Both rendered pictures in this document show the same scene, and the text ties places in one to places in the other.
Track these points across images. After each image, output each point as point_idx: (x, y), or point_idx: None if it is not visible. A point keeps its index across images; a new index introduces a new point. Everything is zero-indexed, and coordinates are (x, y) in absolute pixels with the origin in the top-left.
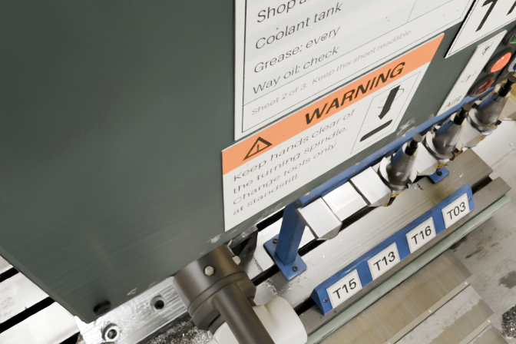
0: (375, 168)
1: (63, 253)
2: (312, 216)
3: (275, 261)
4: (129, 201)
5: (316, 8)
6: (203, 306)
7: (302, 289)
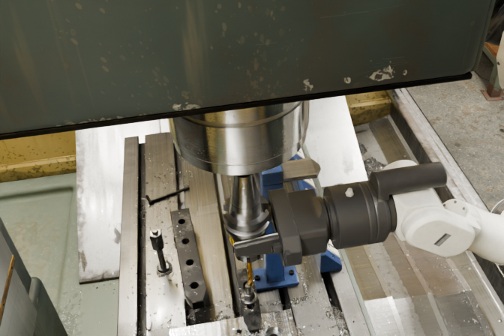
0: (228, 182)
1: None
2: (295, 172)
3: (277, 286)
4: None
5: None
6: (378, 208)
7: (311, 276)
